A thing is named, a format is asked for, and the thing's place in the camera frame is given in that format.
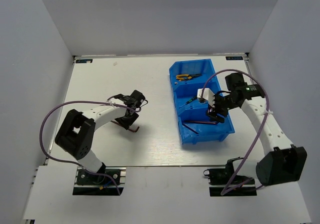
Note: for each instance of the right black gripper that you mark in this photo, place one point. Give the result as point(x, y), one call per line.
point(212, 112)

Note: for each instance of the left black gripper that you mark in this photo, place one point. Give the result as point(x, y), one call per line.
point(126, 123)

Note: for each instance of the brown hex key short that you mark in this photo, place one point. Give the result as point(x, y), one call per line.
point(130, 129)

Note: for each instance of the green black small screwdriver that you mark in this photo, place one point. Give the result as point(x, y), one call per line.
point(190, 100)

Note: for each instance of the yellow pliers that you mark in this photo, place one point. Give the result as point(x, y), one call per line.
point(196, 75)
point(184, 77)

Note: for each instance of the brown hex key long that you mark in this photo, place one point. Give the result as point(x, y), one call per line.
point(187, 127)

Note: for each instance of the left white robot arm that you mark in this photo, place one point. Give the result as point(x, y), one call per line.
point(76, 133)

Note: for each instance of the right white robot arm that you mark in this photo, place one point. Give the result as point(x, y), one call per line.
point(272, 157)

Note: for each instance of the blue plastic bin near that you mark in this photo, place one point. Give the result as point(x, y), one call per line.
point(218, 132)

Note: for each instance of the blue plastic bin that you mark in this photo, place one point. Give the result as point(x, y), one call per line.
point(218, 132)
point(184, 90)

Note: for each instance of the right corner label sticker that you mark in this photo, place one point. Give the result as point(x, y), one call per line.
point(234, 58)

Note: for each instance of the corner label sticker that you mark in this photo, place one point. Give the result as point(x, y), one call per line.
point(234, 58)
point(83, 61)

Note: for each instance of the blue plastic bin far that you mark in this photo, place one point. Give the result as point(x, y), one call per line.
point(184, 90)

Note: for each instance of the left corner label sticker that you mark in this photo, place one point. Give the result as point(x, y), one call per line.
point(83, 61)

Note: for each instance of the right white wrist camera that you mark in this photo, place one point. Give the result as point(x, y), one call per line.
point(206, 95)

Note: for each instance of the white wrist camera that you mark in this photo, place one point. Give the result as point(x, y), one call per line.
point(117, 99)
point(206, 95)

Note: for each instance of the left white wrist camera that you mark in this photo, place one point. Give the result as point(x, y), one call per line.
point(117, 99)

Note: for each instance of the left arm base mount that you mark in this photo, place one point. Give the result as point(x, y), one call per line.
point(86, 184)

